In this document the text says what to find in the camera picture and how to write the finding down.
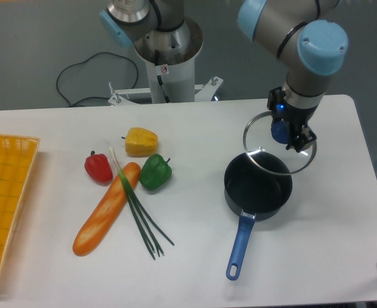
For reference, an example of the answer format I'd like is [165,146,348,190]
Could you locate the glass lid blue knob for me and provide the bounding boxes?
[242,111,317,176]

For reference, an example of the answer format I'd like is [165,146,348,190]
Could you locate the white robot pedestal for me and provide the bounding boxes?
[107,15,224,106]

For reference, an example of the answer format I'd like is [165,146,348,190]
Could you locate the red bell pepper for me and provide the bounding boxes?
[84,151,113,185]

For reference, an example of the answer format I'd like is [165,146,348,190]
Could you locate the dark saucepan blue handle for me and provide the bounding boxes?
[224,153,293,280]

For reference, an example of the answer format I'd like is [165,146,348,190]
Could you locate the yellow woven basket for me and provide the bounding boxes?
[0,134,40,276]

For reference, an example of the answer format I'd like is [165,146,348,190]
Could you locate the yellow bell pepper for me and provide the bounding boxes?
[122,127,158,157]

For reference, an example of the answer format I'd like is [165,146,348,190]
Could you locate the black floor cable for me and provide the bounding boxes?
[56,51,139,108]

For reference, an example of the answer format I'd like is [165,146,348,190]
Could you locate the green bell pepper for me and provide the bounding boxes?
[139,153,172,191]

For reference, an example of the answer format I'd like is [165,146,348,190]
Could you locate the green spring onion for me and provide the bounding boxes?
[109,146,175,260]

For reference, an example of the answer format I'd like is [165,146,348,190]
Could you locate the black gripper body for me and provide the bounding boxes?
[282,101,317,135]

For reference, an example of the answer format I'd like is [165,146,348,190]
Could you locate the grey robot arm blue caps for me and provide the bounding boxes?
[100,1,348,151]

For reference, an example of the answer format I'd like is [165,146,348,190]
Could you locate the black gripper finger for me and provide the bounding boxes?
[267,87,286,123]
[286,125,317,152]

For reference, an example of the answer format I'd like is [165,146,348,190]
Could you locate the orange baguette bread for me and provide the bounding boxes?
[72,174,127,257]

